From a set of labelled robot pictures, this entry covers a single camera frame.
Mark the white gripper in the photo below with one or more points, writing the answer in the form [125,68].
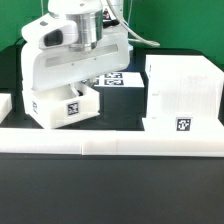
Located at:
[46,69]

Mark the white drawer front one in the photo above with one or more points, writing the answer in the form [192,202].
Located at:
[59,107]

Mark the white drawer cabinet box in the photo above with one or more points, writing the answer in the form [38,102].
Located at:
[184,93]

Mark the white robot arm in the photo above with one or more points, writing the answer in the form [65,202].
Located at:
[70,44]

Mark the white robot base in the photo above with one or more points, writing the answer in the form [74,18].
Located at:
[112,16]

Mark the fiducial marker sheet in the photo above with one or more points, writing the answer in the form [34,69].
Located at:
[117,79]

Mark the white foam border frame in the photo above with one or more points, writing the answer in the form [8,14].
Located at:
[137,143]

